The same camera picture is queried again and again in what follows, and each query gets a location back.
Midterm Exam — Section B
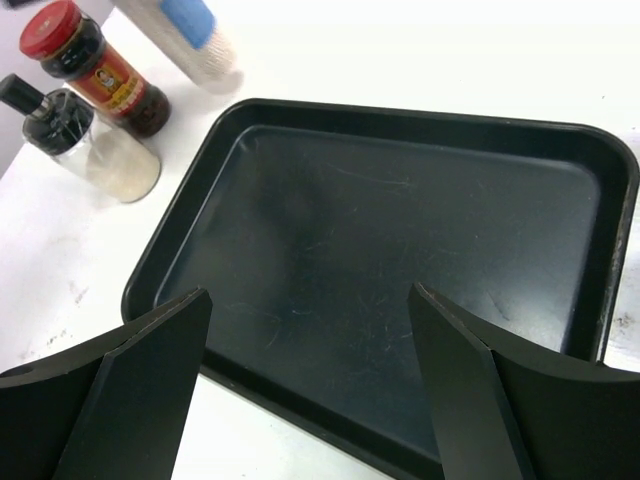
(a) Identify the white-bead jar blue label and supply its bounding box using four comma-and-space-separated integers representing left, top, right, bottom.
114, 0, 243, 94

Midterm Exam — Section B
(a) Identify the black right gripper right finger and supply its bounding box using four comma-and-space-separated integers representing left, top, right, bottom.
408, 283, 639, 479

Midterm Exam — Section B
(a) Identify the black-cap salt grinder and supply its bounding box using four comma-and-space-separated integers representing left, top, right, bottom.
1, 74, 161, 204

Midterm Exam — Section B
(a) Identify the black metal baking tray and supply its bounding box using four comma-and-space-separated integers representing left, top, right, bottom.
121, 99, 639, 479

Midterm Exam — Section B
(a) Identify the red-lid dark sauce jar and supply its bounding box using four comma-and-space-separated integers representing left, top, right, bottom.
19, 1, 171, 139

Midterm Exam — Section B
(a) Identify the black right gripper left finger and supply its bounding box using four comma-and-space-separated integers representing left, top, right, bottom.
1, 289, 212, 479

